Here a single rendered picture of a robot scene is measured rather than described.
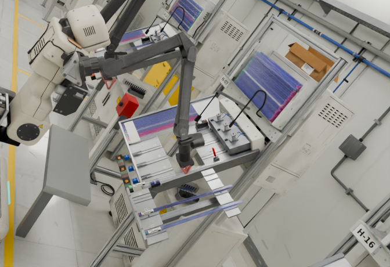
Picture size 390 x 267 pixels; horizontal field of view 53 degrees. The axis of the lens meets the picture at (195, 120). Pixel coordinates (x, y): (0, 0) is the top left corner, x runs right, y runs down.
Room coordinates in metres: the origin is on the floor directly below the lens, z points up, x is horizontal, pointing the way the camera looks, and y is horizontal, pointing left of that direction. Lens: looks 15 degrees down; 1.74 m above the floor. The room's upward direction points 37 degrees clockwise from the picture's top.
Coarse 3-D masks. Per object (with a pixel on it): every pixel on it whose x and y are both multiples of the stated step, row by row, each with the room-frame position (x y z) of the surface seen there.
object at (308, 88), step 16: (288, 32) 2.64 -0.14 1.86; (256, 48) 2.68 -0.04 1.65; (320, 48) 2.36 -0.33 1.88; (240, 64) 2.65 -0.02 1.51; (224, 80) 2.74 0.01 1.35; (304, 96) 2.19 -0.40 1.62; (320, 96) 2.25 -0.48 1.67; (288, 112) 2.19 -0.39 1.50; (112, 128) 2.52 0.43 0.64; (112, 176) 2.61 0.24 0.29
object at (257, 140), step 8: (224, 104) 2.53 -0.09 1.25; (232, 104) 2.53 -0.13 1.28; (224, 112) 2.53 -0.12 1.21; (232, 112) 2.45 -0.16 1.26; (240, 120) 2.37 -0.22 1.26; (248, 120) 2.37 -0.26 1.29; (240, 128) 2.32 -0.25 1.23; (248, 128) 2.30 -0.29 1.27; (256, 128) 2.30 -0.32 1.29; (248, 136) 2.23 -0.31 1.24; (256, 136) 2.23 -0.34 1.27; (256, 144) 2.21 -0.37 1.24; (264, 144) 2.24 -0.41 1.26
